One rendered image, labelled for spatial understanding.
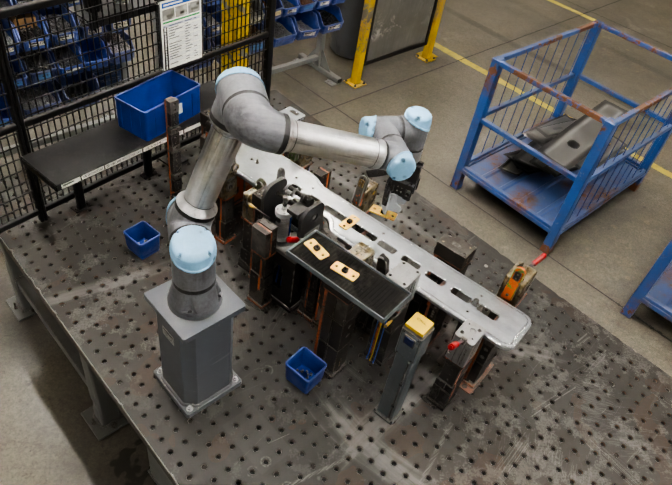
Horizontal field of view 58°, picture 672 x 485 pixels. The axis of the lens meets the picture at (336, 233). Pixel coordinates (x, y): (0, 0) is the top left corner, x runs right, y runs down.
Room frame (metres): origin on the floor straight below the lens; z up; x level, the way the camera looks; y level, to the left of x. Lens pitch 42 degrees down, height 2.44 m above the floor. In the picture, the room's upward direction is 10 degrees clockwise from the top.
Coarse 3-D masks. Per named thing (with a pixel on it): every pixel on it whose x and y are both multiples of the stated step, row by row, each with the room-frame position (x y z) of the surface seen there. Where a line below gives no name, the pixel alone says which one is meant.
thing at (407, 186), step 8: (416, 168) 1.42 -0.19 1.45; (416, 176) 1.42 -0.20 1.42; (392, 184) 1.42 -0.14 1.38; (400, 184) 1.41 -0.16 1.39; (408, 184) 1.41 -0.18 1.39; (416, 184) 1.45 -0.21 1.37; (392, 192) 1.43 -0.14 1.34; (400, 192) 1.42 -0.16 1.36; (408, 192) 1.42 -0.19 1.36; (408, 200) 1.40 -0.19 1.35
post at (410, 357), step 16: (400, 336) 1.09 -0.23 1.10; (416, 336) 1.07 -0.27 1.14; (400, 352) 1.08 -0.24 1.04; (416, 352) 1.06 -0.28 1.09; (400, 368) 1.08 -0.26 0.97; (416, 368) 1.11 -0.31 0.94; (400, 384) 1.07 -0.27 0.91; (384, 400) 1.09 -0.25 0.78; (400, 400) 1.08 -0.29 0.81; (384, 416) 1.08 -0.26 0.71
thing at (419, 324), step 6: (414, 318) 1.12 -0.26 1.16; (420, 318) 1.12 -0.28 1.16; (426, 318) 1.13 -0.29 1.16; (408, 324) 1.09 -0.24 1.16; (414, 324) 1.10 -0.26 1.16; (420, 324) 1.10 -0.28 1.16; (426, 324) 1.10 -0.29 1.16; (432, 324) 1.11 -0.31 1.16; (414, 330) 1.08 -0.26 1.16; (420, 330) 1.08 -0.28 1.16; (426, 330) 1.08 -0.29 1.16
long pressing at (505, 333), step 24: (240, 168) 1.85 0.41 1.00; (264, 168) 1.87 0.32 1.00; (288, 168) 1.90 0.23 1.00; (312, 192) 1.78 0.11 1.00; (360, 216) 1.70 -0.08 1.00; (360, 240) 1.57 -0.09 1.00; (384, 240) 1.59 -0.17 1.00; (408, 240) 1.62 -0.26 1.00; (432, 264) 1.51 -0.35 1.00; (432, 288) 1.40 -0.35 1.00; (456, 288) 1.42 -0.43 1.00; (480, 288) 1.44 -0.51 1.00; (456, 312) 1.31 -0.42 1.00; (480, 312) 1.33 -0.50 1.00; (504, 312) 1.35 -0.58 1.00; (504, 336) 1.25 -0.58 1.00
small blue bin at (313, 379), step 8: (296, 352) 1.20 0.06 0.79; (304, 352) 1.23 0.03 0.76; (312, 352) 1.22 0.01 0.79; (288, 360) 1.17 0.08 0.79; (296, 360) 1.20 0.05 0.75; (304, 360) 1.22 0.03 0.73; (312, 360) 1.21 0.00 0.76; (320, 360) 1.19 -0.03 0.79; (288, 368) 1.15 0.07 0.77; (296, 368) 1.20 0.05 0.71; (304, 368) 1.21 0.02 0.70; (312, 368) 1.20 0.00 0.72; (320, 368) 1.19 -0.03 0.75; (288, 376) 1.15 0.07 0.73; (296, 376) 1.13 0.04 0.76; (304, 376) 1.18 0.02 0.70; (312, 376) 1.18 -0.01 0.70; (320, 376) 1.16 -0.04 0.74; (296, 384) 1.13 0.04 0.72; (304, 384) 1.11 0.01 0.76; (312, 384) 1.13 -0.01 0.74; (304, 392) 1.11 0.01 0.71
